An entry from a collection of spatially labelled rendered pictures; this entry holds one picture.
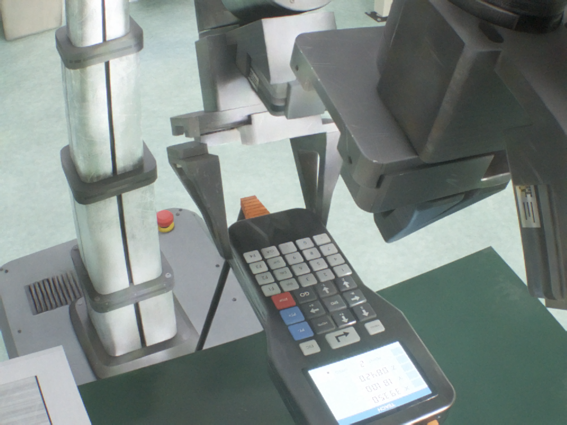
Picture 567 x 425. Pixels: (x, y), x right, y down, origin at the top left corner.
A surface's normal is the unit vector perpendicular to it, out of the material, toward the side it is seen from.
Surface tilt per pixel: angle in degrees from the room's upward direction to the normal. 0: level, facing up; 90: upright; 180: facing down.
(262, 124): 60
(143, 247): 90
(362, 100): 15
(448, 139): 105
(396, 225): 100
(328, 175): 81
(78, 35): 90
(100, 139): 90
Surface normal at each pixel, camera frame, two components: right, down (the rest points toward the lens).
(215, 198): 0.40, 0.49
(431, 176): 0.37, 0.79
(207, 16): -0.65, 0.26
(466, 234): 0.06, -0.76
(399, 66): -0.92, 0.22
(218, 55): 0.37, 0.15
